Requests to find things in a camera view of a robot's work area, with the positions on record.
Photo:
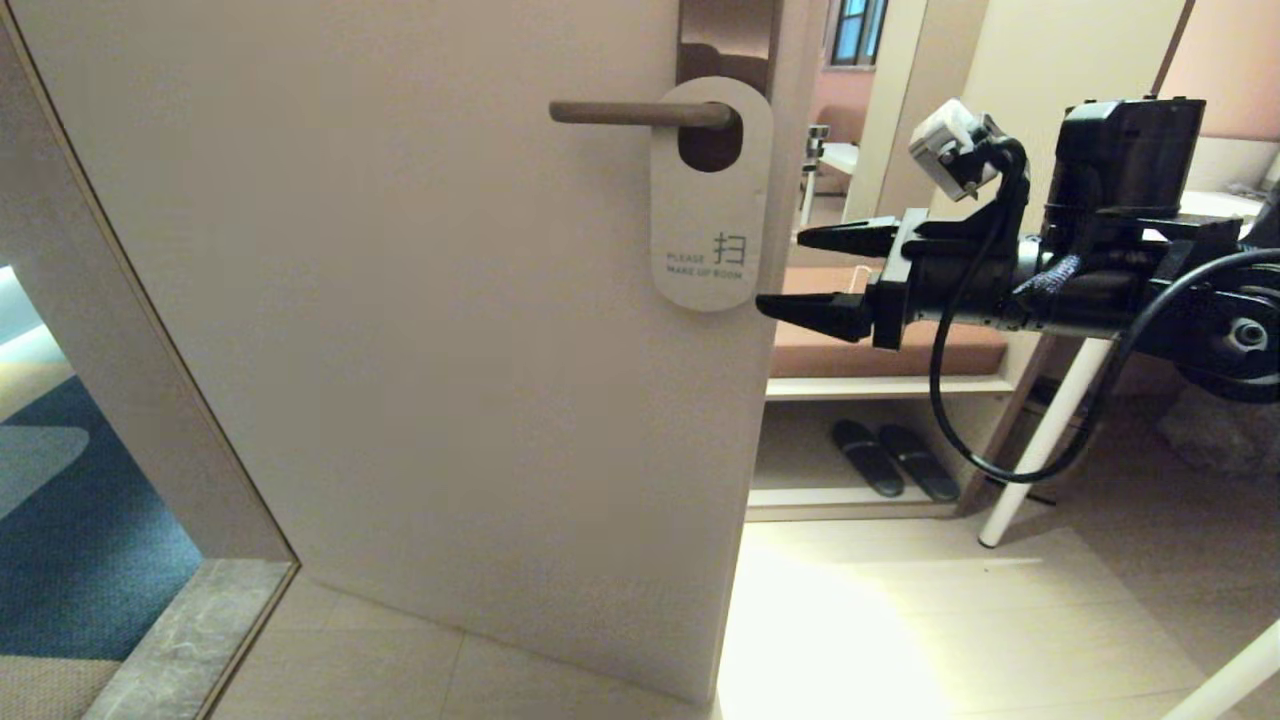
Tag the beige wardrobe shelf unit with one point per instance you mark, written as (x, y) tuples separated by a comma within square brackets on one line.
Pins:
[(1030, 50)]

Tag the grey marble door threshold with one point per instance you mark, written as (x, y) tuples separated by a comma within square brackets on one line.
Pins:
[(180, 650)]

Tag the grey plastic bag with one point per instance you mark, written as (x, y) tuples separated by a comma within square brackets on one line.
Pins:
[(1220, 440)]

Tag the beige wooden door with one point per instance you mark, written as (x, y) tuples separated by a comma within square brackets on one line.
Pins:
[(400, 300)]

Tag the blue do-not-disturb door sign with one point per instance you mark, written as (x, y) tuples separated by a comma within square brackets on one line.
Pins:
[(705, 220)]

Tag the brown bench cushion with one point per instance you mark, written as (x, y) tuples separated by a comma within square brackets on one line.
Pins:
[(820, 360)]

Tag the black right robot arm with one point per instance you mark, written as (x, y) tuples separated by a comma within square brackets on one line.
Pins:
[(1130, 150)]

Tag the white table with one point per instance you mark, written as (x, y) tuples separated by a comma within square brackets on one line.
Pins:
[(1040, 440)]

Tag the white washbasin counter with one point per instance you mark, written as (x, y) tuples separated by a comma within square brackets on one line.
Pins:
[(1240, 165)]

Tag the dark slipper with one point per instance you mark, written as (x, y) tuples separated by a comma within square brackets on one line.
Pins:
[(868, 460), (918, 465)]

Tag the wall mirror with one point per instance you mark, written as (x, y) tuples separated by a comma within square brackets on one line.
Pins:
[(850, 100)]

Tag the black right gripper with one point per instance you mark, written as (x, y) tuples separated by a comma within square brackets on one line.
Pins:
[(960, 280)]

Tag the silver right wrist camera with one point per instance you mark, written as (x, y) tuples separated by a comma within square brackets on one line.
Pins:
[(945, 145)]

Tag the bronze door lock plate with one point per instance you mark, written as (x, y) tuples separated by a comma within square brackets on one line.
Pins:
[(725, 30)]

